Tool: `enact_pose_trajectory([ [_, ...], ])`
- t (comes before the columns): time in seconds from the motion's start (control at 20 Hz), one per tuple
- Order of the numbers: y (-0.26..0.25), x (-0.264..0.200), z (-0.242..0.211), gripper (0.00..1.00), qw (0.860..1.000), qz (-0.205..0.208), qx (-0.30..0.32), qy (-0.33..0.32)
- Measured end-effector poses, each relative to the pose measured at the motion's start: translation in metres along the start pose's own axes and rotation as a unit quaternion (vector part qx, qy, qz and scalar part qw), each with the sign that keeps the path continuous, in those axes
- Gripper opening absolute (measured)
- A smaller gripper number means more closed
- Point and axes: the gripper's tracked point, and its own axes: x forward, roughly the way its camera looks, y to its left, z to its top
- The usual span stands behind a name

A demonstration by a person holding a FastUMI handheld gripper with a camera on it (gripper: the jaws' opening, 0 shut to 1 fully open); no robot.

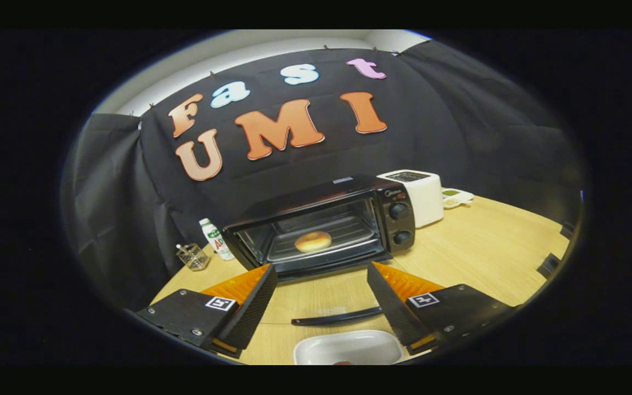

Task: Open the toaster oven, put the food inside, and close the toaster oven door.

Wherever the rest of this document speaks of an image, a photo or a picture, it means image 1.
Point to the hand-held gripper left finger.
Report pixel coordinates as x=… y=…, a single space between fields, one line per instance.
x=250 y=307

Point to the black toaster oven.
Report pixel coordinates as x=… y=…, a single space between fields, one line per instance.
x=401 y=225

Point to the small white green tray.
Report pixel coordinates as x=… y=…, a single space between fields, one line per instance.
x=456 y=198

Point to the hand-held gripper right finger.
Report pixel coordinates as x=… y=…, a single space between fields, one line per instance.
x=390 y=307

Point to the black chair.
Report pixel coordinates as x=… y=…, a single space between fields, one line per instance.
x=548 y=266

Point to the black backdrop cloth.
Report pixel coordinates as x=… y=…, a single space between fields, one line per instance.
x=458 y=109

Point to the golden bagel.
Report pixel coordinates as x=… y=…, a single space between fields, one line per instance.
x=312 y=241

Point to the white bread toaster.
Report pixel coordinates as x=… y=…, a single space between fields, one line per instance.
x=425 y=203

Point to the white square plate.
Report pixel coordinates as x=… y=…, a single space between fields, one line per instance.
x=349 y=348

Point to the white bottle green label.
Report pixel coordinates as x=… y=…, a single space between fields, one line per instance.
x=217 y=241

